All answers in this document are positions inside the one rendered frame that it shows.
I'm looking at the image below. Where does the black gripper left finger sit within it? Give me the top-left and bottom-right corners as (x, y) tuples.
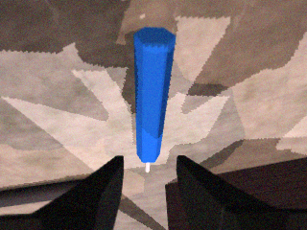
(0, 155), (124, 230)

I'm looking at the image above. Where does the blue faceted cylinder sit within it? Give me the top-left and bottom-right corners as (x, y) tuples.
(133, 27), (176, 172)

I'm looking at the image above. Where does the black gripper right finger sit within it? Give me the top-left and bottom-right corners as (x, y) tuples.
(177, 155), (307, 230)

